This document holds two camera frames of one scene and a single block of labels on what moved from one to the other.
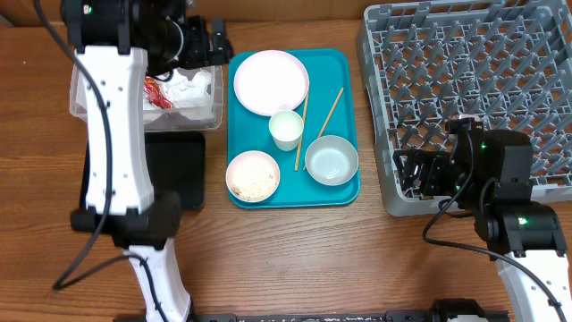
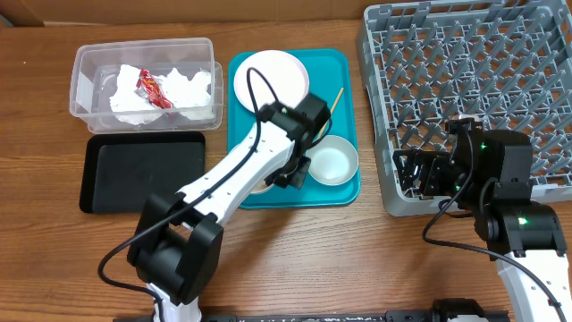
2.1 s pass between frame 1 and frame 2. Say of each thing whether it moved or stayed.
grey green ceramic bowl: stayed
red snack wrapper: stayed
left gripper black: moved
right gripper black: stayed
